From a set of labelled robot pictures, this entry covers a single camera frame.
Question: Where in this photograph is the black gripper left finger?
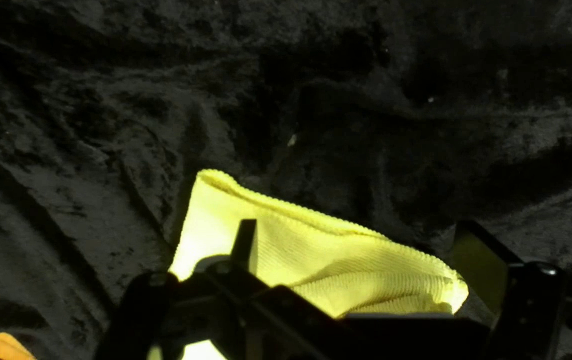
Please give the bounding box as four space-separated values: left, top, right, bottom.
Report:
232 217 257 270

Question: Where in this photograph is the black velvet table cloth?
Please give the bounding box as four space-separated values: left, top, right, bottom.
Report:
0 0 572 360

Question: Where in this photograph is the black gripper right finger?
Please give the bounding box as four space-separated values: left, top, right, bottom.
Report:
449 217 563 327

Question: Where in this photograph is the yellow microfiber cloth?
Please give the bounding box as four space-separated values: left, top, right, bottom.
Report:
170 168 470 319

